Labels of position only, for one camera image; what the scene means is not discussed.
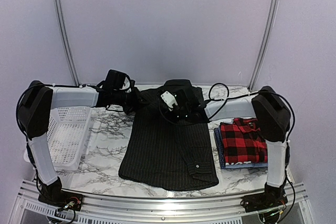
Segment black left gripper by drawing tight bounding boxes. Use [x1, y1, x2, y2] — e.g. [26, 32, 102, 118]
[112, 86, 149, 113]

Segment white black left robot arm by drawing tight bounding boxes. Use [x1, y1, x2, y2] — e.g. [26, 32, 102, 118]
[16, 80, 147, 206]

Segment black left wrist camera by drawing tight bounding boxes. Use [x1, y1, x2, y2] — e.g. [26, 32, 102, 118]
[102, 69, 131, 92]

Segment white plastic laundry basket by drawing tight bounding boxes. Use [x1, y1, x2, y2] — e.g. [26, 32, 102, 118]
[23, 106, 92, 172]

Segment red black plaid shirt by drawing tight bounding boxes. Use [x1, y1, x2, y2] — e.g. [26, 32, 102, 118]
[219, 118, 268, 165]

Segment aluminium corner post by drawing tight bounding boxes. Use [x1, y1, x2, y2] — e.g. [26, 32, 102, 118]
[54, 0, 80, 86]
[248, 0, 280, 91]

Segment right aluminium corner post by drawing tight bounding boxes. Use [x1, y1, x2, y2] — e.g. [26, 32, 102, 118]
[248, 0, 280, 91]

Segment black pinstriped long sleeve shirt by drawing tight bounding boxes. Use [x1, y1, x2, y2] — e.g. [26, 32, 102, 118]
[118, 79, 219, 191]

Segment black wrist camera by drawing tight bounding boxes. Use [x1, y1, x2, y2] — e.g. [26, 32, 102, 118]
[159, 88, 201, 112]
[102, 69, 131, 92]

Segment light blue folded shirt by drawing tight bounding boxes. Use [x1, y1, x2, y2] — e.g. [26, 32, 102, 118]
[220, 162, 268, 169]

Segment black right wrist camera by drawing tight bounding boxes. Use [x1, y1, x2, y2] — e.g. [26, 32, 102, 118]
[159, 88, 201, 112]

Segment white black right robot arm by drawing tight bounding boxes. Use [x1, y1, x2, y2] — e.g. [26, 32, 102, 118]
[161, 86, 295, 212]

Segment left aluminium corner post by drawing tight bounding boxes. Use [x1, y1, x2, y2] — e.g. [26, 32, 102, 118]
[54, 0, 80, 86]

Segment aluminium front frame rail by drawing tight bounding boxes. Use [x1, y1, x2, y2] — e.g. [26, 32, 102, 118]
[7, 179, 316, 224]

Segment blue checked folded shirt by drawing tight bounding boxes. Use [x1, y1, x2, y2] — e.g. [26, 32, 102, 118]
[214, 127, 226, 169]

